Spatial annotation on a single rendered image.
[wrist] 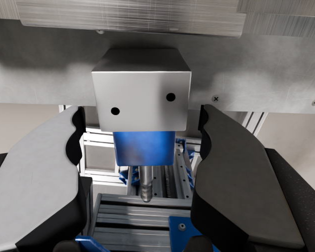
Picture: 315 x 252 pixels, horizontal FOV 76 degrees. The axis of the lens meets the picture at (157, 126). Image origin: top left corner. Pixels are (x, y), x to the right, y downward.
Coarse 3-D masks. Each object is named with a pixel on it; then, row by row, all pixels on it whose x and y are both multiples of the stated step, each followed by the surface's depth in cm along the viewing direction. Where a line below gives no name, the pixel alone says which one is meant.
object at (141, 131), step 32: (96, 64) 11; (128, 64) 11; (160, 64) 11; (96, 96) 10; (128, 96) 11; (160, 96) 11; (128, 128) 12; (160, 128) 12; (128, 160) 15; (160, 160) 15
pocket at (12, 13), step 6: (0, 0) 6; (6, 0) 6; (12, 0) 6; (0, 6) 6; (6, 6) 6; (12, 6) 6; (0, 12) 7; (6, 12) 7; (12, 12) 7; (6, 18) 7; (12, 18) 7; (18, 18) 7
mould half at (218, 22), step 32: (32, 0) 5; (64, 0) 5; (96, 0) 5; (128, 0) 5; (160, 0) 5; (192, 0) 5; (224, 0) 5; (160, 32) 6; (192, 32) 6; (224, 32) 6
